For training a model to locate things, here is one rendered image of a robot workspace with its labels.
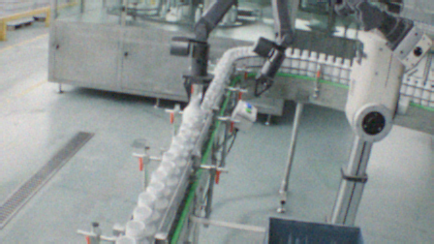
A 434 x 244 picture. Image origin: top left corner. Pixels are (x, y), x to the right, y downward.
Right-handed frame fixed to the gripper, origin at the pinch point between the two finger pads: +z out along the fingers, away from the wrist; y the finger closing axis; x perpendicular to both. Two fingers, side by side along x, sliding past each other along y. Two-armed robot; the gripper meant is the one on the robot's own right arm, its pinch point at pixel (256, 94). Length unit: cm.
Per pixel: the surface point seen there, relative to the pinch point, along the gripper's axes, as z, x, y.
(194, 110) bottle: 6.9, -18.1, 30.0
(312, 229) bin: 16, 32, 51
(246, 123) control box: 11.1, 1.8, 3.9
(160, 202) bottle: 11, -15, 83
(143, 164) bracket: 23, -24, 49
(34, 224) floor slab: 155, -79, -43
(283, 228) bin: 20, 23, 51
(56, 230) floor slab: 149, -63, -42
